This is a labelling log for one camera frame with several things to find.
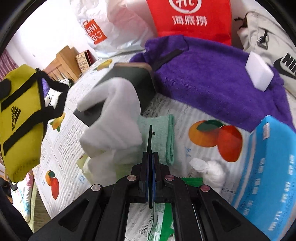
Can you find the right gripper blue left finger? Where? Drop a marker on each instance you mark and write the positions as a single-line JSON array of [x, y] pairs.
[[100, 213]]

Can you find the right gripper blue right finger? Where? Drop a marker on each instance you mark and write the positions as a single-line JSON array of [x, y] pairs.
[[199, 213]]

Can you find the green wet wipe packet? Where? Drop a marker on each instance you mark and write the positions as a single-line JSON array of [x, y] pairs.
[[162, 228]]

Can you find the blue tissue pack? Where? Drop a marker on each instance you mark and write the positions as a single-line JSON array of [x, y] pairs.
[[266, 191]]

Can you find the white sock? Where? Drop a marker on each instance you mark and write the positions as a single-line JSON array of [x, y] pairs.
[[100, 141]]

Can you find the mint green sock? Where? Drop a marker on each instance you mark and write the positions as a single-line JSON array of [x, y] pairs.
[[163, 139]]

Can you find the yellow Adidas pouch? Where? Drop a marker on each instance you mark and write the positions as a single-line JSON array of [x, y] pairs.
[[24, 118]]

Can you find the dark green tea tin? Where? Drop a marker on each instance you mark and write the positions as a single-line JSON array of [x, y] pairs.
[[127, 88]]

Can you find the white sponge block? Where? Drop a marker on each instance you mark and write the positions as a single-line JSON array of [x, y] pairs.
[[259, 71]]

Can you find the crumpled white tissue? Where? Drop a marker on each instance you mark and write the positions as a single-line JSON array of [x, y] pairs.
[[211, 172]]

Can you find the fruit print tablecloth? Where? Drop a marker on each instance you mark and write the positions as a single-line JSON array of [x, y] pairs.
[[63, 174]]

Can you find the spotted white pillow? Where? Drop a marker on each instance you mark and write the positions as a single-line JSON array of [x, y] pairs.
[[51, 96]]

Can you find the purple fleece towel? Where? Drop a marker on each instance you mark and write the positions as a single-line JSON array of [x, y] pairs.
[[211, 77]]

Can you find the wooden headboard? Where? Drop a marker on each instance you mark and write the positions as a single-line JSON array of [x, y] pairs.
[[64, 66]]

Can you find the red striped curtain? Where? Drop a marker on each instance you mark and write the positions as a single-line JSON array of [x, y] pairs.
[[7, 64]]

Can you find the white Miniso plastic bag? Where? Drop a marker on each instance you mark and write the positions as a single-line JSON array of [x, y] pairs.
[[111, 28]]

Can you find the grey Nike waist bag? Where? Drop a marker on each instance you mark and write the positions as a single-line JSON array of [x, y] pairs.
[[265, 37]]

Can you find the red Haidilao paper bag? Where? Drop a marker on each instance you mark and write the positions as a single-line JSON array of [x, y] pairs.
[[205, 19]]

